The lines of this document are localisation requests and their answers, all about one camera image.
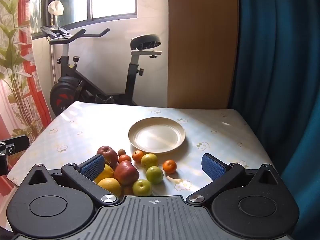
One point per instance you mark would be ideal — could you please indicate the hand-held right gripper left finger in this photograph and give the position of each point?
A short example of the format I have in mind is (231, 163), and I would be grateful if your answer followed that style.
(93, 168)

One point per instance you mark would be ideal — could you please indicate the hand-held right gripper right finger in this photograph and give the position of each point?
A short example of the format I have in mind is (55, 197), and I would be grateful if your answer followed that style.
(213, 167)

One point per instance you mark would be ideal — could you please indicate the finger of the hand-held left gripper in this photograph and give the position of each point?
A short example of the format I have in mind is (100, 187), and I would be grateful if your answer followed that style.
(15, 143)

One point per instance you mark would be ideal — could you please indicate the yellow lemon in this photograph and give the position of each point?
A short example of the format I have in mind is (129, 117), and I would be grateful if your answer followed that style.
(108, 173)

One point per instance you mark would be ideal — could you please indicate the smooth dark red apple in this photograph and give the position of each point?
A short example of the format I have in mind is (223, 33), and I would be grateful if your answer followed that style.
(107, 153)

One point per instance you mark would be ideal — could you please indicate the large yellow orange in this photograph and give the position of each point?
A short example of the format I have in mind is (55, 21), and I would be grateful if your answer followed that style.
(110, 186)

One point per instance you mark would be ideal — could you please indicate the small orange tangerine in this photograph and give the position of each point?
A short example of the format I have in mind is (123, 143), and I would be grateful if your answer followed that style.
(169, 166)
(138, 155)
(124, 158)

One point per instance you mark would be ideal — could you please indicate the wrinkled red apple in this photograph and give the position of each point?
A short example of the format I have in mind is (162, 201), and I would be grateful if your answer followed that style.
(126, 172)

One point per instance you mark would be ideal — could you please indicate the cream round plate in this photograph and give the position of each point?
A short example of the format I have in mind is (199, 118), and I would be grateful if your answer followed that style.
(157, 135)

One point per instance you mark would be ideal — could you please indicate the floral checked tablecloth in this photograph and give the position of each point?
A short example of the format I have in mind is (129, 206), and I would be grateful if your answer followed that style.
(87, 125)

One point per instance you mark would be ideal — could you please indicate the red floral curtain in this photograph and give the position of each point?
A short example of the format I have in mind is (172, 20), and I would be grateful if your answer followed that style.
(15, 55)

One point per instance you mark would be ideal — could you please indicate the wooden cabinet panel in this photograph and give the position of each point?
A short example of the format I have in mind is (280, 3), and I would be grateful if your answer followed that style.
(200, 42)

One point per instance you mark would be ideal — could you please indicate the teal curtain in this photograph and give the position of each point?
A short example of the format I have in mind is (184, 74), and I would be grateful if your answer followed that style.
(275, 55)

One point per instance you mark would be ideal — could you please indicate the white cloth cap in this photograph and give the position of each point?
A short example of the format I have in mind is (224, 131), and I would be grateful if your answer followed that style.
(56, 8)

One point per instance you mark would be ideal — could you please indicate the black camera stand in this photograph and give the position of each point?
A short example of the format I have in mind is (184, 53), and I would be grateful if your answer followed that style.
(67, 85)

